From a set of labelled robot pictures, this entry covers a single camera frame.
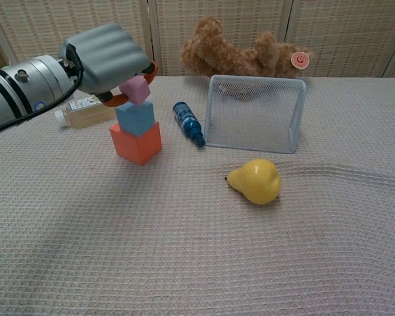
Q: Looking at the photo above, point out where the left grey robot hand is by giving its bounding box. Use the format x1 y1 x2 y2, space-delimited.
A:
58 22 159 108

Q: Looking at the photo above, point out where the small pink cube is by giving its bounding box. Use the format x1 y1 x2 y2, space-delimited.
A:
118 76 151 106

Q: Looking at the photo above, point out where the blue cube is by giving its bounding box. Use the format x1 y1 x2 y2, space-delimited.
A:
115 100 155 137

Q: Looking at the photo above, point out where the orange and blue block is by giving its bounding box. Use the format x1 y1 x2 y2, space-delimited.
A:
109 120 163 166

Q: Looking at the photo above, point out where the clear juice bottle white cap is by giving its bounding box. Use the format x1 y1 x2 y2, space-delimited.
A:
54 94 118 129

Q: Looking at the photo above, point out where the blue spray bottle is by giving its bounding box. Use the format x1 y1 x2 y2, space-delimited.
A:
172 101 207 147

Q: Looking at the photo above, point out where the brown teddy bear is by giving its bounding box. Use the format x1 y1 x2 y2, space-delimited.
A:
180 15 315 79

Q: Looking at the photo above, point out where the light blue mesh basket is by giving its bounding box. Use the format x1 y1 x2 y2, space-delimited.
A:
203 74 307 155

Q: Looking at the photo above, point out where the round red-white bear tag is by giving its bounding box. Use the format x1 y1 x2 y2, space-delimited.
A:
290 51 309 69

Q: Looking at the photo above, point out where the yellow toy pear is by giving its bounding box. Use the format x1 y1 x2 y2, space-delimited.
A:
224 158 282 205

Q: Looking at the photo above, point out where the beige woven tablecloth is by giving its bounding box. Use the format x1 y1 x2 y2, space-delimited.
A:
0 75 395 316

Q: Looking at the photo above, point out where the woven folding screen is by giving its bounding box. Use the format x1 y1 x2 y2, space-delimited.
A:
0 0 395 78

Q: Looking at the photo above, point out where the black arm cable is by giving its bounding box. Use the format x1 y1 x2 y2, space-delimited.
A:
0 44 85 139

